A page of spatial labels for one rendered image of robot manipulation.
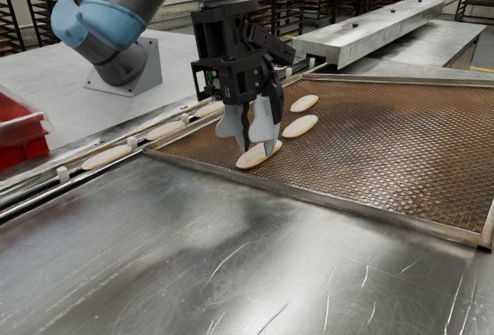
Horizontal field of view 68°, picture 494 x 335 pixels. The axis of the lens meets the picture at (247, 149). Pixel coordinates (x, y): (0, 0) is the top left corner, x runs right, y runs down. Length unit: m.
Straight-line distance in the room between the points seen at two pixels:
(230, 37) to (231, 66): 0.04
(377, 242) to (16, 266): 0.37
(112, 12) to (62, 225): 0.27
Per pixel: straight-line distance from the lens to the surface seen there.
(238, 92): 0.44
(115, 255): 0.42
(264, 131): 0.50
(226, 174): 0.50
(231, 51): 0.46
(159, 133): 0.77
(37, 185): 0.70
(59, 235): 0.49
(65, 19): 1.01
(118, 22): 0.50
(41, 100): 1.16
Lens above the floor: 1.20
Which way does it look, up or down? 30 degrees down
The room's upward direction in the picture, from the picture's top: straight up
